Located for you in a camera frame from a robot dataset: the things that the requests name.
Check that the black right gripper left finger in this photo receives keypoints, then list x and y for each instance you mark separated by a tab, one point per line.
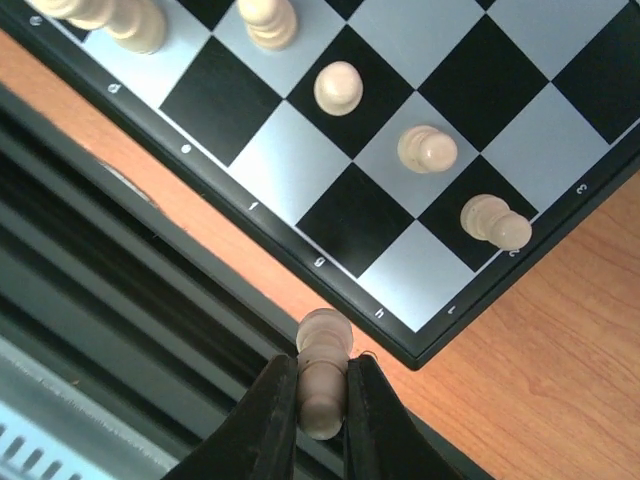
258	438

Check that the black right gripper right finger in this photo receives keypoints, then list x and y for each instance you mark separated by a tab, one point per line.
381	441

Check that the white bishop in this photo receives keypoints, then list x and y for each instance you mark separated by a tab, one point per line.
324	342

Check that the white pawn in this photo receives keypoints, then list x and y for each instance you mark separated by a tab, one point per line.
489	218
338	88
425	149
270	24

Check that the white chess king piece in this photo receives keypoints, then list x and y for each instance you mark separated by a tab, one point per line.
139	26

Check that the black white chess board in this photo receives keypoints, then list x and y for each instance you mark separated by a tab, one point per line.
541	98

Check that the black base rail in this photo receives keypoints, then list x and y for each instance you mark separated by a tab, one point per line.
94	273

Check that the light blue cable duct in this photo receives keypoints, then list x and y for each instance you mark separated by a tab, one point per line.
29	452

